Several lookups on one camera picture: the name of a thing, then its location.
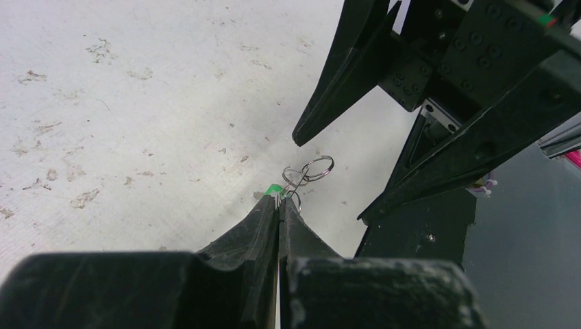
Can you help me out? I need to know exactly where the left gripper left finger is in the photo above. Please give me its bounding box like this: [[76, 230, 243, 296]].
[[1, 195, 278, 328]]

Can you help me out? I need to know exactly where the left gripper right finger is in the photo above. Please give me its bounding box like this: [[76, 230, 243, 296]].
[[279, 198, 488, 328]]

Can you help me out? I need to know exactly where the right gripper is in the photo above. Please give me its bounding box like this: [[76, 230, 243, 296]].
[[292, 0, 580, 225]]

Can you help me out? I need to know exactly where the green tagged key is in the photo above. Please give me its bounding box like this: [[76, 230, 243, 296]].
[[264, 184, 287, 197]]

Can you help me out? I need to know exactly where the large metal key ring plate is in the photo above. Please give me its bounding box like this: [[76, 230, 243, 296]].
[[269, 155, 335, 212]]

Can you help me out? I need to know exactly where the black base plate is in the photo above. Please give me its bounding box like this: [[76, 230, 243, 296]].
[[354, 113, 478, 269]]

